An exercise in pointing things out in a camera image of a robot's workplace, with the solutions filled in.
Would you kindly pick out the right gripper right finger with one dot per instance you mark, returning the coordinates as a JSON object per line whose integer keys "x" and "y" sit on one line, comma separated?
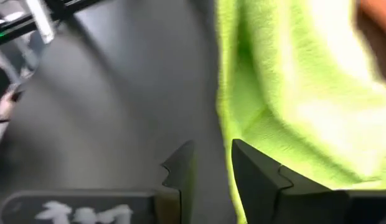
{"x": 258, "y": 183}

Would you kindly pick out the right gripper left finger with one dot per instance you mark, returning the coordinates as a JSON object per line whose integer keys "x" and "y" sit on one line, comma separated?
{"x": 180, "y": 174}

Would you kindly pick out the green microfiber towel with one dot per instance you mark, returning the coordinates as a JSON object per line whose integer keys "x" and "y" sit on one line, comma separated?
{"x": 289, "y": 77}

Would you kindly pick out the person's hand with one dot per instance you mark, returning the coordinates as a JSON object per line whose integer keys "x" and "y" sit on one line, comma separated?
{"x": 4, "y": 105}

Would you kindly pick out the silver aluminium profile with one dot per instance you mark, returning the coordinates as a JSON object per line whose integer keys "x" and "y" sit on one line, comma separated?
{"x": 40, "y": 18}

